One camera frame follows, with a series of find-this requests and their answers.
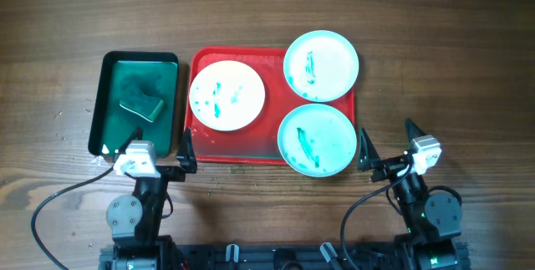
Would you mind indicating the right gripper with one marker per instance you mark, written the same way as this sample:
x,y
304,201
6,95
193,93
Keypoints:
x,y
369,157

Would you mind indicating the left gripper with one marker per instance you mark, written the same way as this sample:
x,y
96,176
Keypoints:
x,y
183,155

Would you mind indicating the green cleaning sponge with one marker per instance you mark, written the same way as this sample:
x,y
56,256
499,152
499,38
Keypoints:
x,y
138,103

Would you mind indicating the light blue plate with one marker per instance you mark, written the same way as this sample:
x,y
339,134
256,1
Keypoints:
x,y
321,66
317,140

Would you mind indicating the white plate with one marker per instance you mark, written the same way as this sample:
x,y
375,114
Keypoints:
x,y
227,95

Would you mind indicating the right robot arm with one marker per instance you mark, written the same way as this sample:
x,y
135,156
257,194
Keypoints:
x,y
432,215

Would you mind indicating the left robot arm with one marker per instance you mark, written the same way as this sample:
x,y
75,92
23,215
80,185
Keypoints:
x,y
135,219

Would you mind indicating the black tray with green water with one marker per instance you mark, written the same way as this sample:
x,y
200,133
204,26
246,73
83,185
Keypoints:
x,y
156,74

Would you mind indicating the red plastic tray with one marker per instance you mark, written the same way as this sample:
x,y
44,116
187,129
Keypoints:
x,y
257,142

